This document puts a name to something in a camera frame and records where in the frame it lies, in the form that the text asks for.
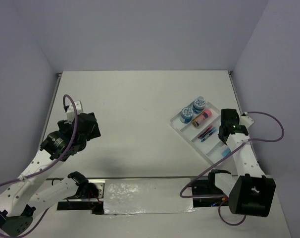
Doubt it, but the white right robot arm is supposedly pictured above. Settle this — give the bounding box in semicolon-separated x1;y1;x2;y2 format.
206;109;276;217

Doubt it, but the white compartment tray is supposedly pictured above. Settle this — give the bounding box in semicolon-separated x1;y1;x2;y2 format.
170;96;231;165

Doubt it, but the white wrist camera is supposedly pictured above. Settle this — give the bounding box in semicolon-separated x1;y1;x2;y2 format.
240;112;254;129
66;100;84;123

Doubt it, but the blue round jar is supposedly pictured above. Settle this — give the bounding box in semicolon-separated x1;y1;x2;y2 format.
180;107;194;123
193;97;206;115

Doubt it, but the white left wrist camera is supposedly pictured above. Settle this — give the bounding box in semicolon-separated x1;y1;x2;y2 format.
66;100;84;123

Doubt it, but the dark blue pen refill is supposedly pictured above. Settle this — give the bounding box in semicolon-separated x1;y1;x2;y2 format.
201;131;216;142

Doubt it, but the red pen refill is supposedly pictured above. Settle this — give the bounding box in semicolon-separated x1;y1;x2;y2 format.
198;125;213;138

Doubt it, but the blue highlighter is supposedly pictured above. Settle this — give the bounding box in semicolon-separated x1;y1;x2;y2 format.
221;148;231;157

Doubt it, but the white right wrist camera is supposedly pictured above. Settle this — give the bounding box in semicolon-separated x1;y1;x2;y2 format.
240;112;254;129

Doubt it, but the black metal rail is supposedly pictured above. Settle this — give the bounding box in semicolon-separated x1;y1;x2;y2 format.
57;177;226;215

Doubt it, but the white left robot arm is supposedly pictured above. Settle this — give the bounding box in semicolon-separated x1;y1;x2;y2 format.
0;113;100;237

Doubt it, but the pink cap glue stick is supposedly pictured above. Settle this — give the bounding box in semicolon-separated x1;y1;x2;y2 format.
192;110;212;127

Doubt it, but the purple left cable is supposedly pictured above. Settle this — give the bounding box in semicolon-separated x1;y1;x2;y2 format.
0;94;79;236

